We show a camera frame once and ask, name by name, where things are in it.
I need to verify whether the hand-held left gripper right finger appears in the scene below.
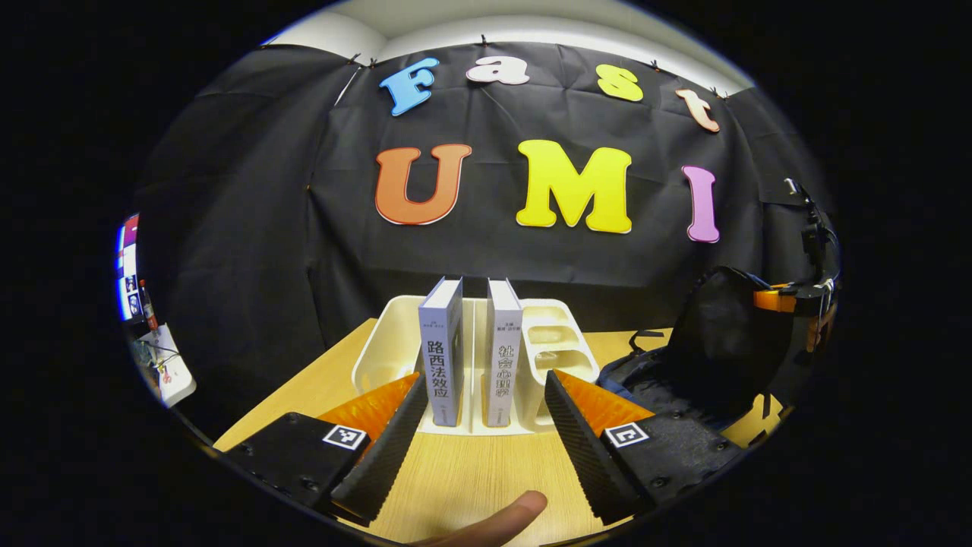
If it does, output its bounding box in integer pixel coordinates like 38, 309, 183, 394
544, 369, 743, 526

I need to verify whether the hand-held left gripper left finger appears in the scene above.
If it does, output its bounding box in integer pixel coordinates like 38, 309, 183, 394
222, 372, 430, 526

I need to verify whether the blue schoolbag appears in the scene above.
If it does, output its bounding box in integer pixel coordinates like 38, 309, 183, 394
596, 266, 794, 449

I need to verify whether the white plastic bookshelf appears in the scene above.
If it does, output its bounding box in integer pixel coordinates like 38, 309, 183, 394
352, 295, 601, 436

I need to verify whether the blue-grey book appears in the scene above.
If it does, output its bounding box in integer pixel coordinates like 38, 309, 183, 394
418, 277, 465, 428

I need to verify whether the white book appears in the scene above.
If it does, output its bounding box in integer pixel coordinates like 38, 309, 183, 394
484, 278, 524, 428

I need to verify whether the black backdrop cloth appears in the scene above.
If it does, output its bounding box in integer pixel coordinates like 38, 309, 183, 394
133, 42, 836, 434

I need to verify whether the white side table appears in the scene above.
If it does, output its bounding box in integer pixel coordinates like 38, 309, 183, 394
137, 323, 197, 407

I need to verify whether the computer monitor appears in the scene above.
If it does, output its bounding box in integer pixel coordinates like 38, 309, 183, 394
115, 214, 143, 321

